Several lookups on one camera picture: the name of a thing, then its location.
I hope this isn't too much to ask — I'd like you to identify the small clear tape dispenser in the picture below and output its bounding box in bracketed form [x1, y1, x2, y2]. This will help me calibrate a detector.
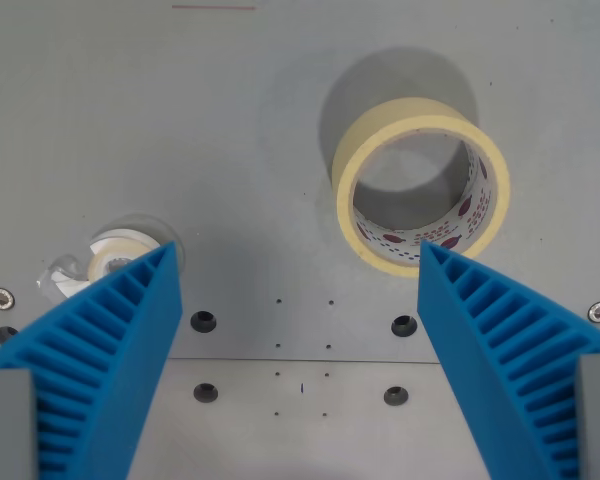
[35, 213, 186, 304]

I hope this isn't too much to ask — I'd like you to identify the large beige masking tape roll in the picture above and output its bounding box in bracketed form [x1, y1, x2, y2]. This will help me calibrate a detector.
[331, 97, 512, 280]

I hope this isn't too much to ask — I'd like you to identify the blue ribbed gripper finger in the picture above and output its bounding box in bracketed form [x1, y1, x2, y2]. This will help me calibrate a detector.
[0, 240, 184, 480]
[416, 240, 600, 480]

